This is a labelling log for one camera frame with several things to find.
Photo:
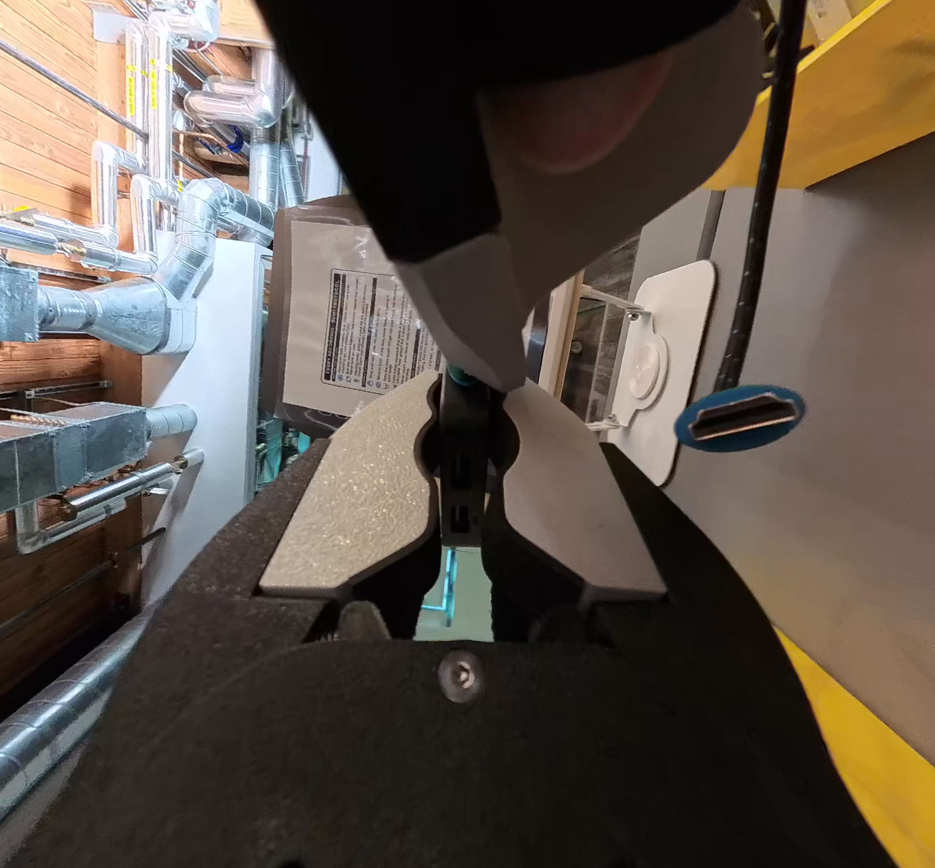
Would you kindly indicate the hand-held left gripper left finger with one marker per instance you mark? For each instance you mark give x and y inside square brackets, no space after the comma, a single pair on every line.
[365,503]

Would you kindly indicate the yellow plastic bin with divider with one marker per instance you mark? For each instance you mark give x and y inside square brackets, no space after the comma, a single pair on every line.
[862,101]

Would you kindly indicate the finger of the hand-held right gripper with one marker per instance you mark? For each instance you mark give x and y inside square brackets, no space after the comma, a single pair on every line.
[467,298]
[621,174]

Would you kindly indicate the dark grey adapter hub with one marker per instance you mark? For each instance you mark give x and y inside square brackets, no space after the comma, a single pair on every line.
[460,437]

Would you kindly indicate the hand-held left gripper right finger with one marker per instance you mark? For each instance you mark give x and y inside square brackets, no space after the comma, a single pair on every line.
[577,510]

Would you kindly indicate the sign stand with laminated sheet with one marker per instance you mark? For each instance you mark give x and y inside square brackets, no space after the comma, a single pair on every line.
[672,342]

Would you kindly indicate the silver ventilation ducts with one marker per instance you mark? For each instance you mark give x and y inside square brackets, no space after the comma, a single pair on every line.
[146,306]

